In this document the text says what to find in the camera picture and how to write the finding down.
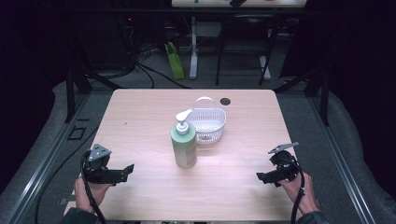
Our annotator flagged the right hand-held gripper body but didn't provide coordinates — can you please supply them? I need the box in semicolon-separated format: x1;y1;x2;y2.
264;142;303;184

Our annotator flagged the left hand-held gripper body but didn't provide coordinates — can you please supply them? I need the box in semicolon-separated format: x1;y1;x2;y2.
81;143;129;185

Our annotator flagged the person's left hand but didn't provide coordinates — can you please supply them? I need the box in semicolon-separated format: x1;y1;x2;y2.
74;176;112;215

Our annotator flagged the person's right hand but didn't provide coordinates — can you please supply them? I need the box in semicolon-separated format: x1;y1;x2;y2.
277;172;320;217

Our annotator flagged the green pump bottle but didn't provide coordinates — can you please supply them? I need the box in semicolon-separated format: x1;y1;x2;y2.
169;108;198;170

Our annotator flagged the white plastic basket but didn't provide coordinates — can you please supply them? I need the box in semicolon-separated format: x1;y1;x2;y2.
186;96;228;146

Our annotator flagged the white desk leg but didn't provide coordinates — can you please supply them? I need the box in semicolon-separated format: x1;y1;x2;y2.
189;16;200;80
259;29;273;82

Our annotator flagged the green paper bag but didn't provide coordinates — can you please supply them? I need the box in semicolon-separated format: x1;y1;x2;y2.
164;41;186;81

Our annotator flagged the dark equipment cabinet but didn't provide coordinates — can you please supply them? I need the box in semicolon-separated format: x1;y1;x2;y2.
76;8;138;71

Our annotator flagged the black chair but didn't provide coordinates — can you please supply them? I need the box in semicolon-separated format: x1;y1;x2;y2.
215;12;283;87

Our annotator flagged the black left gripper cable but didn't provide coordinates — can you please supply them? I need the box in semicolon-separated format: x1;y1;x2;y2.
79;150;107;224

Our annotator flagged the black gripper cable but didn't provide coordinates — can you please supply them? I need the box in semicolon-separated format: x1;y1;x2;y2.
79;150;107;224
279;158;306;224

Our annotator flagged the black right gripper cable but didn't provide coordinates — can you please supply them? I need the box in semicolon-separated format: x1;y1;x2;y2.
279;158;306;224

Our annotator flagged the black floor cable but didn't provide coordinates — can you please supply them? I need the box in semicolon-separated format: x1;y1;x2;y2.
34;124;101;224

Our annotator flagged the aluminium floor rail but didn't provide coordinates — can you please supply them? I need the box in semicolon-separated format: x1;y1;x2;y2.
4;92;92;224
307;95;378;224

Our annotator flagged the black metal frame stand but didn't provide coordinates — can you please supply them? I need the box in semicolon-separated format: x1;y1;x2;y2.
64;31;125;124
273;63;331;127

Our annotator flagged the black cable bundle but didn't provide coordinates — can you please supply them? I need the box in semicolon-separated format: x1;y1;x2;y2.
124;18;192;91

